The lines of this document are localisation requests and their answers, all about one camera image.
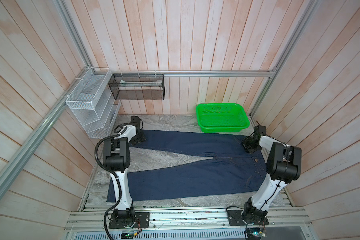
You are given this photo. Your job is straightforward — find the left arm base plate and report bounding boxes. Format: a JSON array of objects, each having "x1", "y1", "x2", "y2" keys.
[{"x1": 108, "y1": 211, "x2": 150, "y2": 230}]

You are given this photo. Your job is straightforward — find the white wire mesh shelf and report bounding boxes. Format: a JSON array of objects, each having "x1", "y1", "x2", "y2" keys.
[{"x1": 66, "y1": 67, "x2": 121, "y2": 139}]

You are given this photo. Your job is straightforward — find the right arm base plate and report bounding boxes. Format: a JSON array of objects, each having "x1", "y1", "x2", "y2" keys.
[{"x1": 226, "y1": 209, "x2": 269, "y2": 226}]

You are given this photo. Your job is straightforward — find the aluminium frame bar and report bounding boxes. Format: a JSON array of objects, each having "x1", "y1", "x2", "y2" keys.
[
  {"x1": 0, "y1": 66, "x2": 90, "y2": 201},
  {"x1": 95, "y1": 69, "x2": 276, "y2": 78}
]

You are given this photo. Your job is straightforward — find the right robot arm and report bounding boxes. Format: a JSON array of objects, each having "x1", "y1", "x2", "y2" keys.
[{"x1": 242, "y1": 135, "x2": 302, "y2": 225}]

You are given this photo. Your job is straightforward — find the green plastic basket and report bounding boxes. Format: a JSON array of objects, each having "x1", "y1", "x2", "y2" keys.
[{"x1": 196, "y1": 103, "x2": 250, "y2": 133}]

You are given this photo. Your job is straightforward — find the aluminium frame right post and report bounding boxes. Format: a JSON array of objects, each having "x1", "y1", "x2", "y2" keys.
[{"x1": 249, "y1": 1, "x2": 322, "y2": 119}]

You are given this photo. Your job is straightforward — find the aluminium frame back bar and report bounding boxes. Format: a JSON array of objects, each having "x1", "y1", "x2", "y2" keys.
[{"x1": 95, "y1": 69, "x2": 276, "y2": 78}]

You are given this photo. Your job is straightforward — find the aluminium frame left bar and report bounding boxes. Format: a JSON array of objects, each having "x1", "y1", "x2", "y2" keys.
[{"x1": 0, "y1": 66, "x2": 90, "y2": 201}]

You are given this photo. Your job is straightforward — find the black corrugated cable hose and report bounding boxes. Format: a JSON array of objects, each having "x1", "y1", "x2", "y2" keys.
[{"x1": 94, "y1": 122, "x2": 133, "y2": 240}]

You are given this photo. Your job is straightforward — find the dark blue denim trousers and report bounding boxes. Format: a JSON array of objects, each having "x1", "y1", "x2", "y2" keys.
[{"x1": 106, "y1": 129, "x2": 268, "y2": 203}]

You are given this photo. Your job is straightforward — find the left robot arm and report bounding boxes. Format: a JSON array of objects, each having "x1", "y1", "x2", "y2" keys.
[{"x1": 103, "y1": 124, "x2": 138, "y2": 226}]

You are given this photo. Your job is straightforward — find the aluminium front rail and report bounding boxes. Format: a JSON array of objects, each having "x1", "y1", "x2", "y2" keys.
[{"x1": 63, "y1": 207, "x2": 318, "y2": 240}]

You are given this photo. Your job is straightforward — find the black mesh wall basket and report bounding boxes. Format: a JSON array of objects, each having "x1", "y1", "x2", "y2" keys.
[{"x1": 108, "y1": 73, "x2": 166, "y2": 101}]

